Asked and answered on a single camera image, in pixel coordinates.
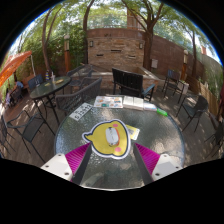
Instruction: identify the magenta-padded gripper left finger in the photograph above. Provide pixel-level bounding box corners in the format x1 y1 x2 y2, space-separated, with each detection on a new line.
40 143 93 186

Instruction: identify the black metal patio chair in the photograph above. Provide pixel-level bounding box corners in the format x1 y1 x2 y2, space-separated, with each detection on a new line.
162 69 188 103

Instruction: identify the green translucent case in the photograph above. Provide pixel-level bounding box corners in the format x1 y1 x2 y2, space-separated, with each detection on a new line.
156 107 169 117

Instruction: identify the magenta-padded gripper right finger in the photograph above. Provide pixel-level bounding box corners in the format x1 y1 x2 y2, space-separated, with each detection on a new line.
133 142 184 186

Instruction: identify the white license plate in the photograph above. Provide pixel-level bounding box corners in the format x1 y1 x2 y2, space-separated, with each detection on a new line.
68 102 94 122

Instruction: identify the blue patio chair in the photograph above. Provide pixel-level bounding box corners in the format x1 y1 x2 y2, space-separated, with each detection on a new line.
27 73 44 93

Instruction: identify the dark wicker patio chair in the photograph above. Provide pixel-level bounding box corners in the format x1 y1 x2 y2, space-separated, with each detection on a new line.
54 77 103 116
66 64 94 89
175 94 209 133

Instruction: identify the orange patio umbrella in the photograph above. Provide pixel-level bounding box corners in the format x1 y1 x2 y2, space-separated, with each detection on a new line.
0 50 33 88

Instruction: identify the colourful printed sheet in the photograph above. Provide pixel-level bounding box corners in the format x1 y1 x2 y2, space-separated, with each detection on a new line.
93 95 124 109

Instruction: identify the small white box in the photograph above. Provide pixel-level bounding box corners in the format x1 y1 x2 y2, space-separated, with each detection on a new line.
143 102 158 112

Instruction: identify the black mesh patio chair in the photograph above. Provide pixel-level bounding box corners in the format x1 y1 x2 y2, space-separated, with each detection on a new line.
6 109 56 164
204 121 224 158

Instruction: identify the black slatted bench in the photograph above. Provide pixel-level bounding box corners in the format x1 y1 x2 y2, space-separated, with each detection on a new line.
111 67 156 102

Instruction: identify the round glass side table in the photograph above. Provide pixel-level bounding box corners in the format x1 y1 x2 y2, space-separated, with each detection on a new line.
29 75 72 126

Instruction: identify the person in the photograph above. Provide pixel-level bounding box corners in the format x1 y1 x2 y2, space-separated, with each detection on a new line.
5 81 25 108

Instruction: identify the wooden lamp post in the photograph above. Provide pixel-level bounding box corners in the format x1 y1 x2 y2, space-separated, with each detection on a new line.
63 33 72 74
181 49 190 81

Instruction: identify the yellow duck-shaped mouse pad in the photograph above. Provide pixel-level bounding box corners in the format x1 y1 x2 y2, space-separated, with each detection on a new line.
81 118 133 160

